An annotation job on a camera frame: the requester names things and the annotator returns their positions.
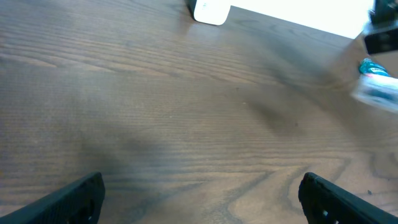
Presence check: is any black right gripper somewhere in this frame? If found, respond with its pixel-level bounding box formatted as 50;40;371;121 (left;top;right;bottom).
363;0;397;55

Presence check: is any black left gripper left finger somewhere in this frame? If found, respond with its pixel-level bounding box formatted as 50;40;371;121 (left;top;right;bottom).
1;172;105;224

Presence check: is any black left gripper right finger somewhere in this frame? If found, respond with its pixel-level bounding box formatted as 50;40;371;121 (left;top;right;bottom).
298;172;397;224

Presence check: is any orange Kleenex tissue pack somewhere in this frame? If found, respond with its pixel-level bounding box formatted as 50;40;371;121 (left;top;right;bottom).
351;73;397;113

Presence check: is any blue Listerine mouthwash bottle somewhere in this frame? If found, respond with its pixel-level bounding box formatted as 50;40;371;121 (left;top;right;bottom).
358;58;390;77

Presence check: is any white barcode scanner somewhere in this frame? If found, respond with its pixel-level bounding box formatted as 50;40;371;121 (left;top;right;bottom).
186;0;231;26

